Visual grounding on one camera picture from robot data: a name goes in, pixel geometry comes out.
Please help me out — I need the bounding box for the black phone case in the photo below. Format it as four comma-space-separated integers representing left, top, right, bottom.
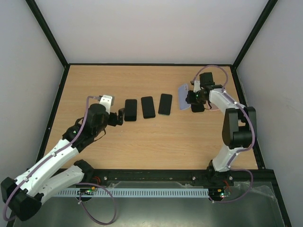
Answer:
191, 105, 205, 113

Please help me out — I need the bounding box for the black phone from lilac case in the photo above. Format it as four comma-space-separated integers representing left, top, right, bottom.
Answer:
124, 99, 137, 122

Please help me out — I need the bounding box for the pink phone case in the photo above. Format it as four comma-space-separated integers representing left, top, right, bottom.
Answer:
208, 102, 219, 111

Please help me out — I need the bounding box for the lilac phone case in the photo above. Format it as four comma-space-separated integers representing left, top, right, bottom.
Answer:
178, 83, 191, 110

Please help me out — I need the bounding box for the dark green phone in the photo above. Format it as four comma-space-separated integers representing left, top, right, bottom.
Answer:
158, 94, 172, 116

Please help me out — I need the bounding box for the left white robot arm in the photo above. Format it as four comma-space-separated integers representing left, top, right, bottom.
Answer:
0, 104, 124, 221

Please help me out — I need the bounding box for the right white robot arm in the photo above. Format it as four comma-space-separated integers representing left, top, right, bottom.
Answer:
186, 72, 257, 185

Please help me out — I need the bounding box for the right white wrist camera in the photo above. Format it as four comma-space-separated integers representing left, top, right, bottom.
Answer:
189, 80, 201, 93

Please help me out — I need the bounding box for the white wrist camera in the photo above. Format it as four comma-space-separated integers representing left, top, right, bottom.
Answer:
99, 95, 115, 114
189, 80, 201, 93

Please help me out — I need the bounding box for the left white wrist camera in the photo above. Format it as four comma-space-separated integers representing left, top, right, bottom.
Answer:
99, 95, 115, 114

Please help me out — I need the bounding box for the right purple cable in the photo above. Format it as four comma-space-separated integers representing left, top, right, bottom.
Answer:
193, 65, 257, 204

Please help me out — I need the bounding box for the purple cable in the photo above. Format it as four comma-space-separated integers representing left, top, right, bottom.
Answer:
193, 65, 257, 204
3, 96, 118, 225

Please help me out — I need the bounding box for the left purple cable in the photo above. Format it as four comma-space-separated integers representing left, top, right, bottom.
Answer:
3, 96, 118, 225

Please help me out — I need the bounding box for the grey slotted cable duct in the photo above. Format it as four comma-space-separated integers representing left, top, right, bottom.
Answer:
54, 188, 209, 198

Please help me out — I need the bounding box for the black aluminium frame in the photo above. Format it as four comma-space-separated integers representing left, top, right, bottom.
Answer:
4, 0, 293, 227

